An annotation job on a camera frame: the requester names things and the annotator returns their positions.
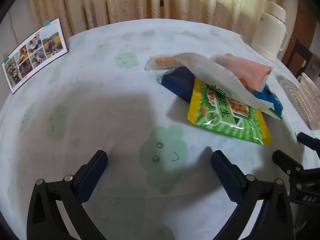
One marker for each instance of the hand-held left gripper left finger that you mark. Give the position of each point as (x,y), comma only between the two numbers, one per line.
(87,180)

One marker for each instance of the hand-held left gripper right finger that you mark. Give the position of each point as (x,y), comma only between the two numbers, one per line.
(228,180)

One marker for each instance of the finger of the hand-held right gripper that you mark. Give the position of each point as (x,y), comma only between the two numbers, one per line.
(310,141)
(286,163)

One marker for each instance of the white plastic basket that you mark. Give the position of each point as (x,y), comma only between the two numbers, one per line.
(308,100)

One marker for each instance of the green peanut snack packet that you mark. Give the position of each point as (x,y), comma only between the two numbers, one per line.
(225,123)

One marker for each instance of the bright blue snack packet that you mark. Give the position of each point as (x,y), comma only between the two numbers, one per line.
(269,97)

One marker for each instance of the pink snack packet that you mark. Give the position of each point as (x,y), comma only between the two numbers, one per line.
(246,70)

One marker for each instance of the dark blue snack packet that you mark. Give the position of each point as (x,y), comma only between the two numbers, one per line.
(177,80)

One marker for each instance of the long white snack packet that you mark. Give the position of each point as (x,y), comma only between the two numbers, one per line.
(207,67)

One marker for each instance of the grey fur chair cover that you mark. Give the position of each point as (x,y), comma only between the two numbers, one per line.
(312,65)

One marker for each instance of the dark wooden chair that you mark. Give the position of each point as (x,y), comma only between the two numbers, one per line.
(300,52)

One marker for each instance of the brown wooden door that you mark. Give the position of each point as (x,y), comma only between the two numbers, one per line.
(302,27)

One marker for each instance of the white thermos jug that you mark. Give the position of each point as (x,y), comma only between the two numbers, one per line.
(268,30)

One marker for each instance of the photo collage board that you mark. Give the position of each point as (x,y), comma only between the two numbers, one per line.
(35,52)

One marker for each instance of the teal binder clip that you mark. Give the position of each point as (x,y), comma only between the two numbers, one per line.
(46,22)
(5,58)

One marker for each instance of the beige curtain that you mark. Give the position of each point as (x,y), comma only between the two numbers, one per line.
(125,2)

